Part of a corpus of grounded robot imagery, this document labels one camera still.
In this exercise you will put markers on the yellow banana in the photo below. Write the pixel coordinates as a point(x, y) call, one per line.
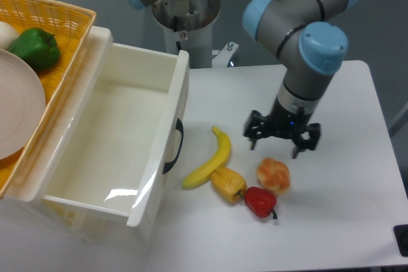
point(202, 174)

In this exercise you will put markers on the yellow bell pepper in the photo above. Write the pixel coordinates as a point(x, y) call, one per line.
point(229, 184)

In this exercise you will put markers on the yellow woven basket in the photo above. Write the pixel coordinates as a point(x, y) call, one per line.
point(71, 25)

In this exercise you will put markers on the white bracket with bolts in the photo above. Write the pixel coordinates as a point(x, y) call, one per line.
point(222, 58)

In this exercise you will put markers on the white drawer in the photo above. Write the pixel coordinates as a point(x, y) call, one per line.
point(127, 138)

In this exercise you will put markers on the red bell pepper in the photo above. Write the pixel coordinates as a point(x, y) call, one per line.
point(261, 202)

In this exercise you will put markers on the white round vegetable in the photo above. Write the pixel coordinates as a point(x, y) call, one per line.
point(8, 35)

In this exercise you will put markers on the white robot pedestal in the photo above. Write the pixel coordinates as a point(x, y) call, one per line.
point(188, 26)

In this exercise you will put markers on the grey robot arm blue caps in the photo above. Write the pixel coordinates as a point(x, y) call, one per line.
point(296, 32)

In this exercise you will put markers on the orange bread roll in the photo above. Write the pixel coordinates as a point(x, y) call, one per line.
point(274, 176)

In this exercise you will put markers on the black device at edge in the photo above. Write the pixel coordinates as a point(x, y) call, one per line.
point(401, 235)

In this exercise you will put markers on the white drawer cabinet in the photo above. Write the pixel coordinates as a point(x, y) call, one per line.
point(24, 200)

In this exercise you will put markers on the green bell pepper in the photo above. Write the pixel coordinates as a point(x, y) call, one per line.
point(38, 48)

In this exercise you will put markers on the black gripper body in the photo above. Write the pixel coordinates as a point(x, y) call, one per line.
point(289, 120)

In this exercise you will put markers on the beige round plate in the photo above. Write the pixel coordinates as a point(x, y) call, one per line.
point(22, 103)

